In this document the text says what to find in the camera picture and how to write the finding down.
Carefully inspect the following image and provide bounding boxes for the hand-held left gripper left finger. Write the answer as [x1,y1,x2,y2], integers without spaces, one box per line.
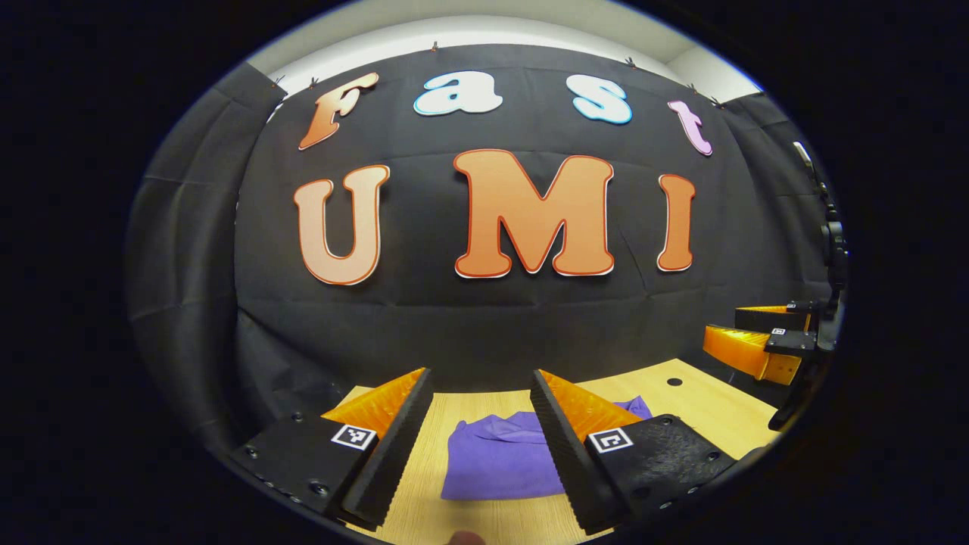
[231,367,435,531]

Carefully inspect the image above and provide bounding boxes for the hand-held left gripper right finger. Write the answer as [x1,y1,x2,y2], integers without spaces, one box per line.
[530,369,737,536]

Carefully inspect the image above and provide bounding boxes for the purple knit cardigan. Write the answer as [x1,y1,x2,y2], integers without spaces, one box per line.
[441,395,653,502]

